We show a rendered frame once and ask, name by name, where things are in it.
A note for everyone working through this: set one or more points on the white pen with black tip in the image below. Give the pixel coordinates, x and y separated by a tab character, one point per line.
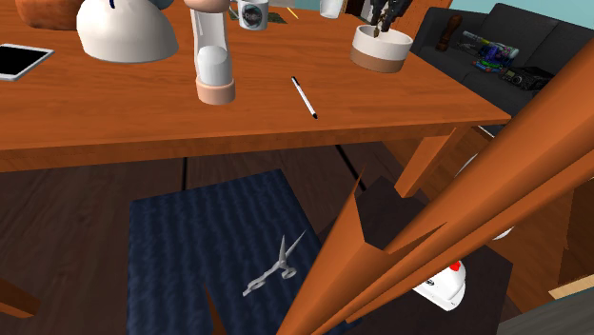
304	97

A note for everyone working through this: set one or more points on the grey metal scissors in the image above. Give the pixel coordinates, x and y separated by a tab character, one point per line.
280	267

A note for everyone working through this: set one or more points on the dark blue rug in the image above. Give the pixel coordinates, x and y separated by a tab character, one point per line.
185	232

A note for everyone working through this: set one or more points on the white and tan potted plant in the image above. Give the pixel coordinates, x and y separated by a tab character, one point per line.
380	51

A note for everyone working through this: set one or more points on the yellow pencil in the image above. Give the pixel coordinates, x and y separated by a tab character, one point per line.
293	13

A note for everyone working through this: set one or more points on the white mug with dark print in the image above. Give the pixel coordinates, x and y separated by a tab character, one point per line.
253	16

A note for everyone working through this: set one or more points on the plain white cup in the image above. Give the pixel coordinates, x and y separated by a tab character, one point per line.
331	8

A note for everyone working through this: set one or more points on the wooden table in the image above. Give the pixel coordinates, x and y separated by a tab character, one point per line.
116	116

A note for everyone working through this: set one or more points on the wooden chair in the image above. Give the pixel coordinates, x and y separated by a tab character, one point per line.
510	157

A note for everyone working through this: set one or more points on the white dome-shaped object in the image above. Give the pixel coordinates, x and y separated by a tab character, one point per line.
125	37

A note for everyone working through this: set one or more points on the dark sofa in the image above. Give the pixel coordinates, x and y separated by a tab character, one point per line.
519	37

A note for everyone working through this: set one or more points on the brown round object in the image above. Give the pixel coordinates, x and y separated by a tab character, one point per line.
46	14

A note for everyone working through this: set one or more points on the white tablet with black screen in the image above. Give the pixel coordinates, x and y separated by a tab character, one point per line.
21	60

